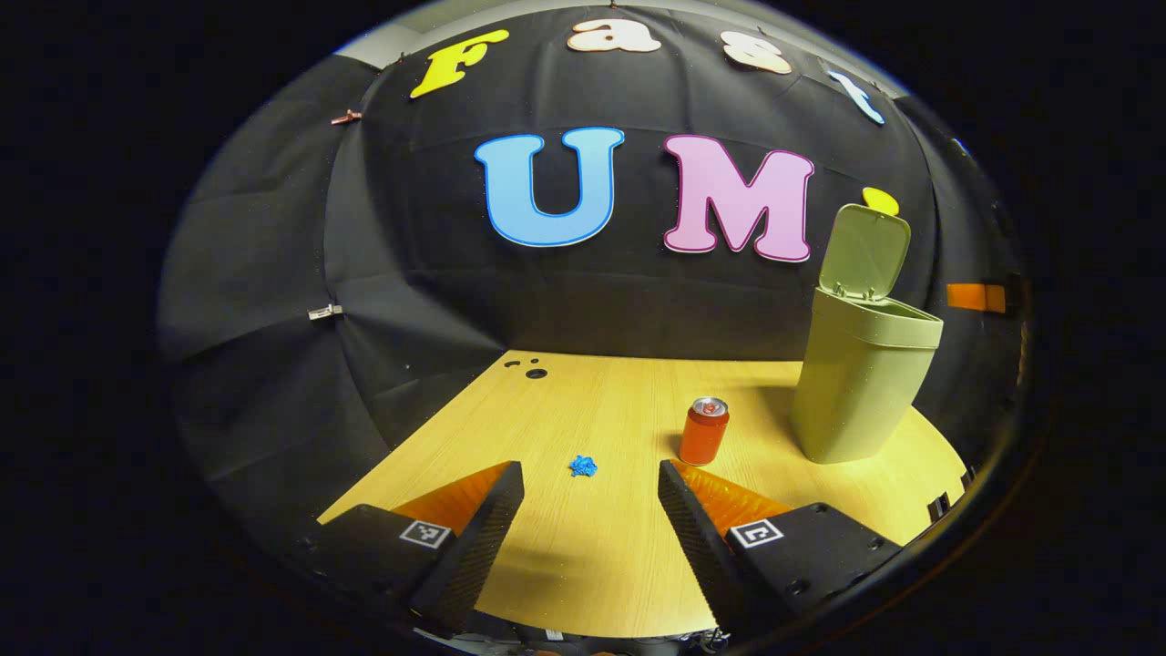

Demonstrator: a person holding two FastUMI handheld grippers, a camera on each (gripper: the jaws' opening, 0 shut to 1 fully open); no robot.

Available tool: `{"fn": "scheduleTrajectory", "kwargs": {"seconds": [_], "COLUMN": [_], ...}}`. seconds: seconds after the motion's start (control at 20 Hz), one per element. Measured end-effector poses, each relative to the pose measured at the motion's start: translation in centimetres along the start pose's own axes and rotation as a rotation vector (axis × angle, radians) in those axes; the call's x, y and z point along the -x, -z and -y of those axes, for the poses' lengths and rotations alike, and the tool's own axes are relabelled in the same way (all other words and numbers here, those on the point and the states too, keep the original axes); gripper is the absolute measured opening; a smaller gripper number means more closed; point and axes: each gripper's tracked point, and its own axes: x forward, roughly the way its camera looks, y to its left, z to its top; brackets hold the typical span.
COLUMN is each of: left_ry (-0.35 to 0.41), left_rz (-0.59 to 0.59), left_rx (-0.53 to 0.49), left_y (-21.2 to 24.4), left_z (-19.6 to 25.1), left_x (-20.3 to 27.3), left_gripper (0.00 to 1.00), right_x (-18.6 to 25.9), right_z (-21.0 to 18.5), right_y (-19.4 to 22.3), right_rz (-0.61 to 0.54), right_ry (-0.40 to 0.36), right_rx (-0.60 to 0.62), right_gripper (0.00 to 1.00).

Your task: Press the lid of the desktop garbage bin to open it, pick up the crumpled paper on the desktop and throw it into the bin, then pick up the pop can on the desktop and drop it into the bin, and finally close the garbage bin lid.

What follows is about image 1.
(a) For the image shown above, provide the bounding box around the wooden desktop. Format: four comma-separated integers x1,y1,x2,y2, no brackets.
317,351,967,639

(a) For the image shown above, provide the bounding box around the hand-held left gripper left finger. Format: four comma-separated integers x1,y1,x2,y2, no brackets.
296,460,527,637

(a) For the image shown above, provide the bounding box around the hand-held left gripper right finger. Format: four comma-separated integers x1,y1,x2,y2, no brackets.
658,459,905,639

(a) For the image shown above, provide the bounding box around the green desktop garbage bin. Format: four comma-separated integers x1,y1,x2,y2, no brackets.
789,203,945,466

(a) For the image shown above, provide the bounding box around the black backdrop cloth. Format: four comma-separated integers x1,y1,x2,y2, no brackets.
157,5,1026,538

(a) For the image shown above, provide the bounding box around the orange pop can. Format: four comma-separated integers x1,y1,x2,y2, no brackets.
679,396,731,467

